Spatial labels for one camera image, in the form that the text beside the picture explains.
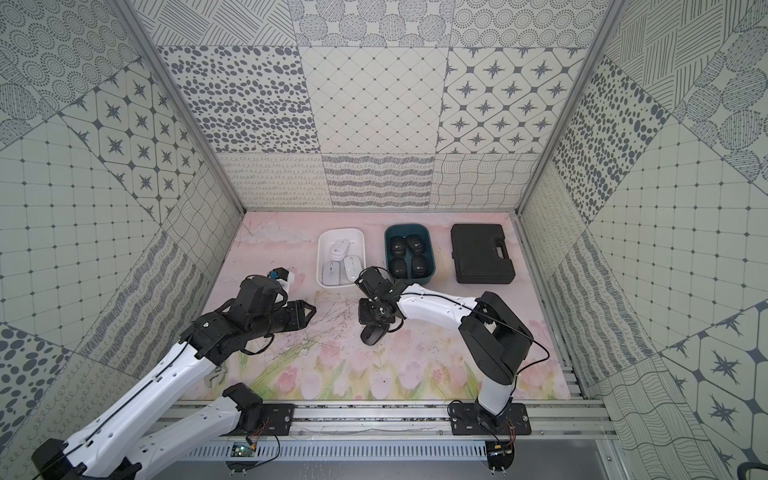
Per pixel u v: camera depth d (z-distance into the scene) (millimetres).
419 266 1005
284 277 688
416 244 1072
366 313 779
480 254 1005
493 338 462
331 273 1000
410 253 1076
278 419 736
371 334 871
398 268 992
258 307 561
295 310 648
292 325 650
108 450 390
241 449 716
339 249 1055
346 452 701
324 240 1045
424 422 753
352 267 1009
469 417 740
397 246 1074
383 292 678
